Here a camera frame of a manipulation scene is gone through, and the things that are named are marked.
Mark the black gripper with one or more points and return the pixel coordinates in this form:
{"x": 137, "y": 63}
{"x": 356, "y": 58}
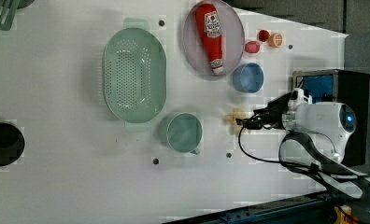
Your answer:
{"x": 269, "y": 117}

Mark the yellow plush peeled banana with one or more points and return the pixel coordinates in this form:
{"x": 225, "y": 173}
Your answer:
{"x": 237, "y": 113}

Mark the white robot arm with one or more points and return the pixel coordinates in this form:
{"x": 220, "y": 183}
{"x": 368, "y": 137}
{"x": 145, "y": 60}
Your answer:
{"x": 314, "y": 131}

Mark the green mug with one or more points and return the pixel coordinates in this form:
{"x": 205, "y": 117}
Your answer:
{"x": 183, "y": 133}

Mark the blue bowl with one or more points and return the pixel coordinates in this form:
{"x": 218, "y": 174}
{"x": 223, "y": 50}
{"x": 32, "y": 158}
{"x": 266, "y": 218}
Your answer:
{"x": 248, "y": 78}

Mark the black toaster oven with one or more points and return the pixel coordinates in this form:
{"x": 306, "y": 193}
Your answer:
{"x": 346, "y": 87}

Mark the pink plush strawberry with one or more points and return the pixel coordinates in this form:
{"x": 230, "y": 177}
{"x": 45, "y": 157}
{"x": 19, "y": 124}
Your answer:
{"x": 252, "y": 47}

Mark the orange slice toy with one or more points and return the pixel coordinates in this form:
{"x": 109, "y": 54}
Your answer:
{"x": 275, "y": 40}

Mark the grey round plate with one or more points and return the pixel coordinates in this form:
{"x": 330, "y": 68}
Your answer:
{"x": 232, "y": 43}

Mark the dark red plush strawberry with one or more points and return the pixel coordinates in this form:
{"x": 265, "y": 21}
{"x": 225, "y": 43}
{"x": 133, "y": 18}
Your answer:
{"x": 263, "y": 35}

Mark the red plush ketchup bottle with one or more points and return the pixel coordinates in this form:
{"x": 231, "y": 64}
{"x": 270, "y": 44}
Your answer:
{"x": 209, "y": 29}

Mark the green perforated colander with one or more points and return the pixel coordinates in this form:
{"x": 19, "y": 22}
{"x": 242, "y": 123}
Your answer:
{"x": 134, "y": 72}

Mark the black cylindrical cup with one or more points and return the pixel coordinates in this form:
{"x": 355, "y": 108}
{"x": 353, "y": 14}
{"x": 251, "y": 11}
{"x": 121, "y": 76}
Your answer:
{"x": 12, "y": 143}

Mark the green slotted rack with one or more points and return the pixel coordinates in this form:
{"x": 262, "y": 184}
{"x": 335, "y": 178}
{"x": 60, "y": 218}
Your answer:
{"x": 7, "y": 13}

